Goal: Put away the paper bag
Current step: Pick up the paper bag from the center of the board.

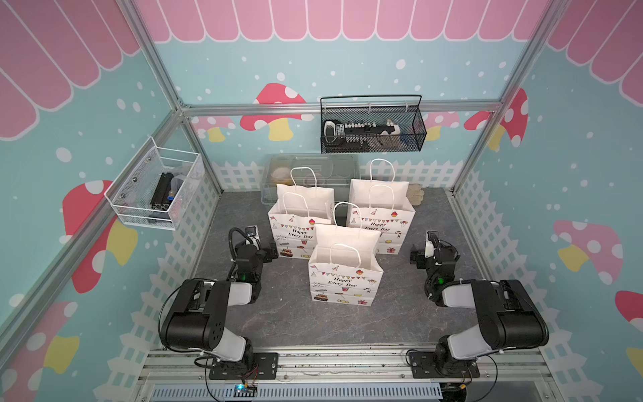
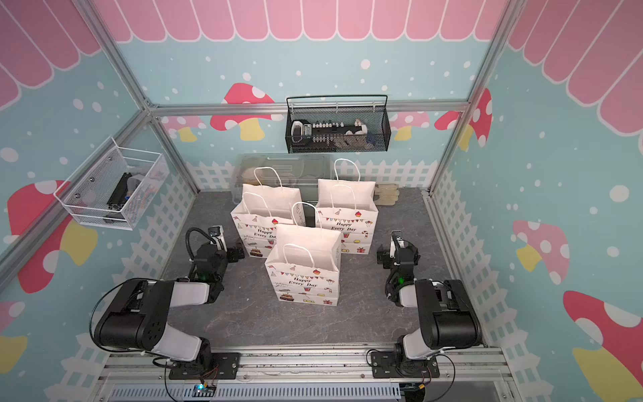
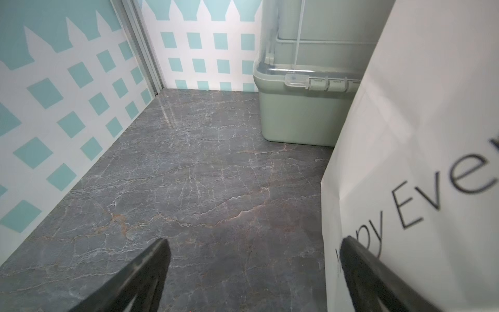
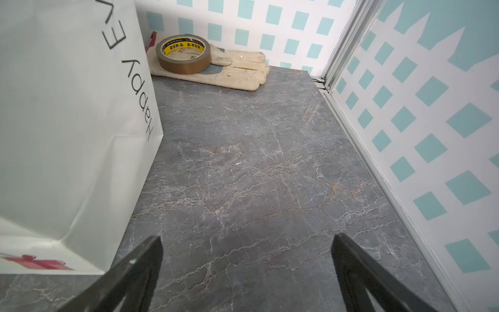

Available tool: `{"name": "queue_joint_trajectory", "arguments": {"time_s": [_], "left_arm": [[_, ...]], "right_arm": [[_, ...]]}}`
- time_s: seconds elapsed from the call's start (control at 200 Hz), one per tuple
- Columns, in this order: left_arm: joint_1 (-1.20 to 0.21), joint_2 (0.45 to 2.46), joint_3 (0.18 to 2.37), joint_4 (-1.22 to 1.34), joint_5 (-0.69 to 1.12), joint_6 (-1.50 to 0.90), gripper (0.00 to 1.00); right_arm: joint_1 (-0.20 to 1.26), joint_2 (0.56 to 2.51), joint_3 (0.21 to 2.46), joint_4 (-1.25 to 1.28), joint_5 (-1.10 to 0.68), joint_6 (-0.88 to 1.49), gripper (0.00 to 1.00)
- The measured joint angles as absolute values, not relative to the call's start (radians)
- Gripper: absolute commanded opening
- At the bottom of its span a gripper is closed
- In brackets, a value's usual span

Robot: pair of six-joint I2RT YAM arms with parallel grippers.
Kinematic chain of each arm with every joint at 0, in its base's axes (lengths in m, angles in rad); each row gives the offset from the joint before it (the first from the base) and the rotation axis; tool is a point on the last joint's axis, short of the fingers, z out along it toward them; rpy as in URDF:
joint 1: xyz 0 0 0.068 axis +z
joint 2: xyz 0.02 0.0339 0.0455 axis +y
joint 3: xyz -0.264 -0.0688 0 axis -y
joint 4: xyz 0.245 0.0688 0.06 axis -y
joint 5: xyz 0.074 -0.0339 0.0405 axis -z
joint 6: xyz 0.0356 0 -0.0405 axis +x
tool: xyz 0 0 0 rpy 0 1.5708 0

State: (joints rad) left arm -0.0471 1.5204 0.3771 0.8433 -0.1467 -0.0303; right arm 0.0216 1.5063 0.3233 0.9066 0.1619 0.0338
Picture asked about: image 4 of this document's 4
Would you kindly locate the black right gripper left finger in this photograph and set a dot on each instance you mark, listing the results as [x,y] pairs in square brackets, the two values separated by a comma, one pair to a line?
[128,286]

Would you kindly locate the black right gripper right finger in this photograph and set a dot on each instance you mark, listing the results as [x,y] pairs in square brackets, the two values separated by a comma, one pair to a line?
[361,277]

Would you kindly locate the white paper gift bag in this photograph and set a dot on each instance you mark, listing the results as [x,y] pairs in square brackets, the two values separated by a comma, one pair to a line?
[80,129]

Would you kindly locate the brown packing tape roll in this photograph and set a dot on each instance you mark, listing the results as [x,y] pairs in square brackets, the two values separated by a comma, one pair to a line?
[184,54]

